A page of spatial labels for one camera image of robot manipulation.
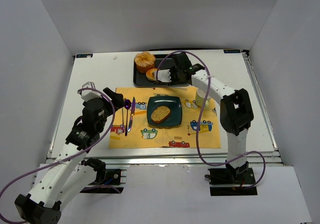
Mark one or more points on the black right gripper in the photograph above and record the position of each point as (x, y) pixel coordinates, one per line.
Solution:
(173, 75)

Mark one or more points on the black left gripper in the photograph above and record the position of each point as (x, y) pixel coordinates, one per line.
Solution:
(114, 100)

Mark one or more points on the orange glazed donut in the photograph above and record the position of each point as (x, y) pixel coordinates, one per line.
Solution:
(151, 74)

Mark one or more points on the sliced seeded bread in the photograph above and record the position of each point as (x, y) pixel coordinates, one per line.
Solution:
(160, 114)

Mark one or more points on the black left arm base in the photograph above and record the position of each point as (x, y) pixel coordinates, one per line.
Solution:
(107, 180)

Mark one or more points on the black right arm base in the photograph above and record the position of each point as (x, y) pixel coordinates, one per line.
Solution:
(222, 183)

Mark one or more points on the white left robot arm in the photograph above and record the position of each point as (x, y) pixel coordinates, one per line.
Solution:
(70, 173)

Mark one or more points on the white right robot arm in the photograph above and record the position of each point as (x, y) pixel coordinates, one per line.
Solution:
(236, 113)

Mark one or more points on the purple iridescent spoon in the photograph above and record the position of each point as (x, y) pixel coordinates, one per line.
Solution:
(127, 106)

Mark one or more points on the iridescent table knife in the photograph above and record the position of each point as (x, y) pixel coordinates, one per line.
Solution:
(133, 107)

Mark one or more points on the black baking tray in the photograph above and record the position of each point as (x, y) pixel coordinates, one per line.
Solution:
(163, 61)

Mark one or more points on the yellow vehicle print placemat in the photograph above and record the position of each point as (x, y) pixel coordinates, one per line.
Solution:
(143, 135)

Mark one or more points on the teal square plate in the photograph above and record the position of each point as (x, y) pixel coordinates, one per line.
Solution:
(171, 102)

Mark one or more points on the pale yellow mug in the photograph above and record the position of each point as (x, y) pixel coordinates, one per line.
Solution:
(200, 98)

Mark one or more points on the large orange swirl bun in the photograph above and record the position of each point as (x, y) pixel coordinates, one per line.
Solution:
(144, 61)

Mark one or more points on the left blue corner label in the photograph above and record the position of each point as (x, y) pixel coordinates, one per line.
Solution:
(84, 55)

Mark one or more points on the blue corner label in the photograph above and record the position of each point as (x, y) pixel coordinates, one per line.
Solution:
(232, 51)
(84, 55)

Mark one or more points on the right blue corner label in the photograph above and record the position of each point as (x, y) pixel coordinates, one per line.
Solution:
(232, 51)

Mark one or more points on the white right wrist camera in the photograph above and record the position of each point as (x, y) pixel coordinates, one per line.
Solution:
(163, 76)

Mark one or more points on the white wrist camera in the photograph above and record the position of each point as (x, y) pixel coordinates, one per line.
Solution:
(87, 95)
(163, 76)

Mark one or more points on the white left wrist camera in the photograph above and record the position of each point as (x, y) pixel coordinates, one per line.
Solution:
(87, 95)

